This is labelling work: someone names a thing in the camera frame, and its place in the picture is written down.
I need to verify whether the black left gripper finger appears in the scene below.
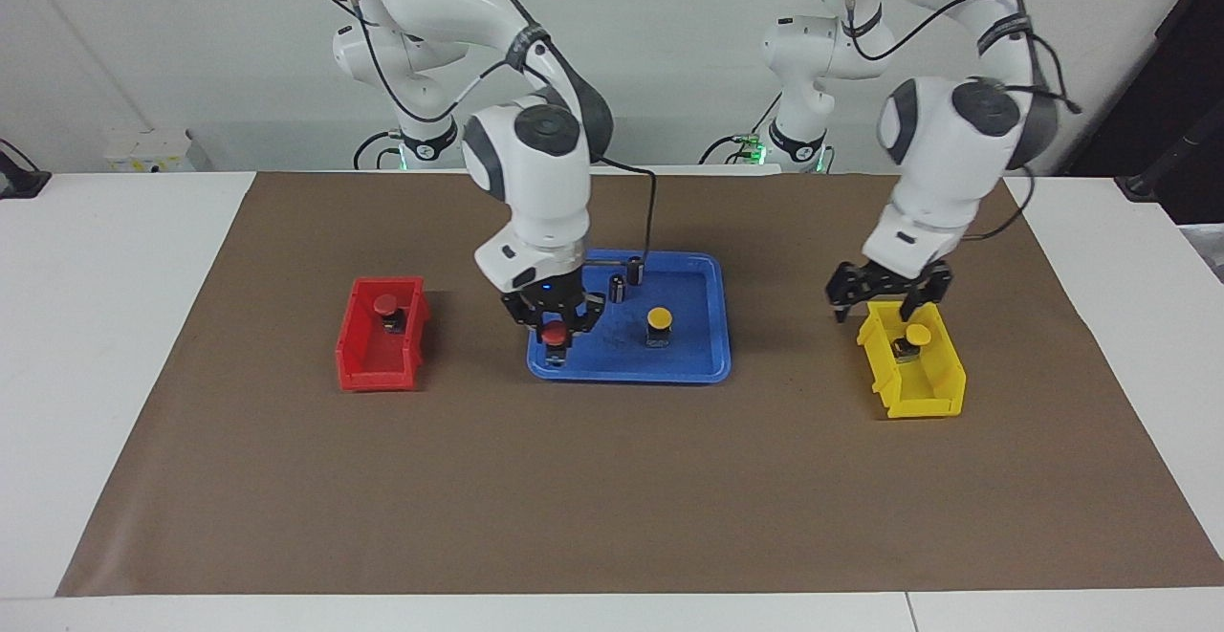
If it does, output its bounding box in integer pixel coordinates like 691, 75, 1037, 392
899, 262, 955, 322
825, 264, 868, 325

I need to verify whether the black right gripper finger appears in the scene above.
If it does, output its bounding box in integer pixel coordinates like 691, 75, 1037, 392
502, 297, 546, 346
564, 295, 606, 348

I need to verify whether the yellow plastic bin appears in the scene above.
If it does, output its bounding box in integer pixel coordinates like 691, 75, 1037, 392
856, 299, 967, 420

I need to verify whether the blue plastic tray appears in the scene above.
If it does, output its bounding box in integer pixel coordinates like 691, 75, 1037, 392
526, 249, 732, 384

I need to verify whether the red plastic bin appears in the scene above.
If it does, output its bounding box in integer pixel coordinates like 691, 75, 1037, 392
335, 275, 430, 392

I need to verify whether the brown paper mat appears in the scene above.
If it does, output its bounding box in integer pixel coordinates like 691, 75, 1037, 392
55, 171, 1224, 598

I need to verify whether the black equipment stand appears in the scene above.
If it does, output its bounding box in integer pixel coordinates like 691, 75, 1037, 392
1055, 0, 1224, 227

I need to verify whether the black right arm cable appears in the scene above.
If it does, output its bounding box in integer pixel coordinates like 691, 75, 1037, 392
311, 0, 661, 265

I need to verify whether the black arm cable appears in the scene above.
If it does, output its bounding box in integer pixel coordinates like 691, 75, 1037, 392
311, 0, 661, 265
818, 0, 1083, 243

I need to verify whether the black base cable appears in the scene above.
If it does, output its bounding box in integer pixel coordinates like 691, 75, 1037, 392
352, 129, 404, 172
698, 87, 783, 166

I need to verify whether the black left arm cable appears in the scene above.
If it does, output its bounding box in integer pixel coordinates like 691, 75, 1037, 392
818, 0, 1083, 243

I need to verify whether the white wall socket box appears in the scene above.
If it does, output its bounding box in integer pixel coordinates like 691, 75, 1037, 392
103, 129, 198, 174

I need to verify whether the black clamp mount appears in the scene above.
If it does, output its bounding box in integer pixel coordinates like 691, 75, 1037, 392
0, 139, 52, 200

